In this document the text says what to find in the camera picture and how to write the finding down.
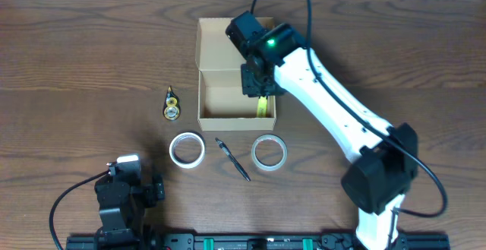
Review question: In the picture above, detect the yellow highlighter marker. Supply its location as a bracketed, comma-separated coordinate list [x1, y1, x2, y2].
[257, 97, 268, 118]

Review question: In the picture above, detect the black pen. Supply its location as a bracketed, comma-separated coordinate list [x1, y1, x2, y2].
[215, 138, 251, 182]

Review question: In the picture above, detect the clear tape roll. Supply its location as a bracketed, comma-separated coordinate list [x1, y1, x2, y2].
[251, 134, 288, 172]

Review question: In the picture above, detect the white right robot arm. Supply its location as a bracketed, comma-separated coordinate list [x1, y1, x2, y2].
[226, 20, 418, 249]

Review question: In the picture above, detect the open cardboard box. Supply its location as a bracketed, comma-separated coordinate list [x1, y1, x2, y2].
[195, 17, 276, 131]

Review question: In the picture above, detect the white tape roll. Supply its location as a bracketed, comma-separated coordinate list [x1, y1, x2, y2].
[169, 131, 206, 169]

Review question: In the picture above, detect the black yellow correction tape dispenser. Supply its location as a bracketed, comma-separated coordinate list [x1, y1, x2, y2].
[163, 86, 181, 121]

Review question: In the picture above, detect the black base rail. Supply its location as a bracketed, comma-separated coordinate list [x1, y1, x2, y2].
[65, 232, 451, 250]

